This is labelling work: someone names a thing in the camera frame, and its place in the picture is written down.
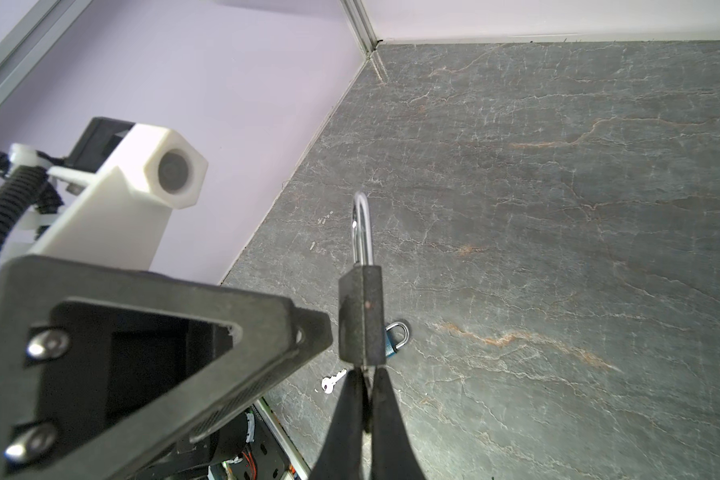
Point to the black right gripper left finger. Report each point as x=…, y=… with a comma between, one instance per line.
x=341, y=454

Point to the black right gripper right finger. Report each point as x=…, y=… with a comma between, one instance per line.
x=392, y=455

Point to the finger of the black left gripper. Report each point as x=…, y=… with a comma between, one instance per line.
x=115, y=374

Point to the dark grey padlock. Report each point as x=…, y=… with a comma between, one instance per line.
x=361, y=331

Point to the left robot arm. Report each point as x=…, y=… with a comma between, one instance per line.
x=6, y=204

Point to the blue padlock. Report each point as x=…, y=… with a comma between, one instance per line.
x=398, y=335

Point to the small silver key with ring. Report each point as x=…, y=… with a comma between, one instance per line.
x=328, y=383

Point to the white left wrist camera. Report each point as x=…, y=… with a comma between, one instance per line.
x=120, y=216

